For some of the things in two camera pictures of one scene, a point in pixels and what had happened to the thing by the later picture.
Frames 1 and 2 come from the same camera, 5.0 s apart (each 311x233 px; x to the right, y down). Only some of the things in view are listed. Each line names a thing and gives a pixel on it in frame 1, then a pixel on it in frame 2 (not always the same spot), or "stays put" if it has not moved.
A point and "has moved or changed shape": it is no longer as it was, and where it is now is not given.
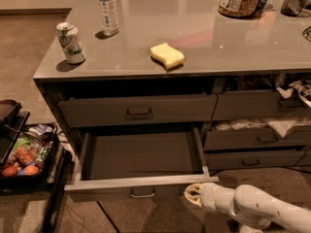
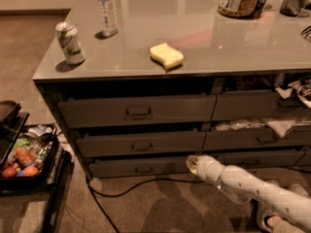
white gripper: x=207 y=195 to x=206 y=169
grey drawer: x=253 y=105 stays put
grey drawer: x=150 y=164 has moved or changed shape
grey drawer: x=236 y=140 stays put
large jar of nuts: x=240 y=1 stays put
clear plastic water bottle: x=109 y=12 stays put
